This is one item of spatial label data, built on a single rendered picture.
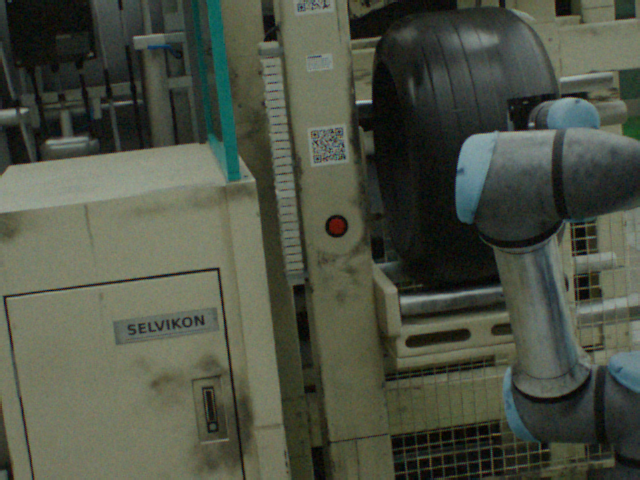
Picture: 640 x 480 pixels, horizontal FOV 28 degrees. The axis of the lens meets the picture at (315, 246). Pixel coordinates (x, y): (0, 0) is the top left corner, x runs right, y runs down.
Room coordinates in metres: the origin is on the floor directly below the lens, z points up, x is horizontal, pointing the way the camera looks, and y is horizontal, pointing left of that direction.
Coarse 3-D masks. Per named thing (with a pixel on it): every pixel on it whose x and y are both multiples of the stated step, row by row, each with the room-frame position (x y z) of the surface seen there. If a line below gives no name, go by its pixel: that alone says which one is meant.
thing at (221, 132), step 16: (192, 0) 2.35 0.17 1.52; (208, 0) 1.81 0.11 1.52; (208, 16) 1.82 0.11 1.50; (208, 32) 1.99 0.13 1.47; (208, 48) 2.05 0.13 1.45; (224, 48) 1.81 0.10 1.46; (208, 64) 2.12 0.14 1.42; (224, 64) 1.81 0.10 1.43; (208, 80) 2.19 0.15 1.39; (224, 80) 1.81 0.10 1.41; (208, 96) 2.26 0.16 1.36; (224, 96) 1.81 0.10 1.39; (208, 112) 2.34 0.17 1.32; (224, 112) 1.81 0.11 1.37; (208, 128) 2.35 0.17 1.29; (224, 128) 1.81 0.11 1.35; (224, 144) 1.81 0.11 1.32; (224, 160) 1.95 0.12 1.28; (240, 176) 1.81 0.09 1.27
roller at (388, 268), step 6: (378, 264) 2.72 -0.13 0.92; (384, 264) 2.72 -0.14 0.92; (390, 264) 2.72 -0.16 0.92; (396, 264) 2.71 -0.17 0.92; (384, 270) 2.70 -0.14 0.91; (390, 270) 2.70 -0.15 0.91; (396, 270) 2.71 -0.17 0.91; (402, 270) 2.71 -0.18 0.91; (390, 276) 2.70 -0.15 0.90; (396, 276) 2.70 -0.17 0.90; (402, 276) 2.71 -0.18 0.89; (408, 276) 2.71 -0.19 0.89
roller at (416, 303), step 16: (432, 288) 2.45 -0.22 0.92; (448, 288) 2.45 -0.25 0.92; (464, 288) 2.44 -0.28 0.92; (480, 288) 2.44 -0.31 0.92; (496, 288) 2.44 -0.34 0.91; (400, 304) 2.42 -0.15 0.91; (416, 304) 2.42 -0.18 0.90; (432, 304) 2.43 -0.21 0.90; (448, 304) 2.43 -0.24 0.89; (464, 304) 2.44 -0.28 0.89; (480, 304) 2.45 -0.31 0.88
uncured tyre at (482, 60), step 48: (384, 48) 2.57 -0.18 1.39; (432, 48) 2.42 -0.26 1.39; (480, 48) 2.42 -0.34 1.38; (528, 48) 2.43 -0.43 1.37; (384, 96) 2.79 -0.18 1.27; (432, 96) 2.36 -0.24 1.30; (480, 96) 2.35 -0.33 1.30; (528, 96) 2.36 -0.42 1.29; (384, 144) 2.78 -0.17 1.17; (432, 144) 2.33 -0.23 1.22; (384, 192) 2.75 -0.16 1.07; (432, 192) 2.34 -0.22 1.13; (432, 240) 2.37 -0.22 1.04; (480, 240) 2.36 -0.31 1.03
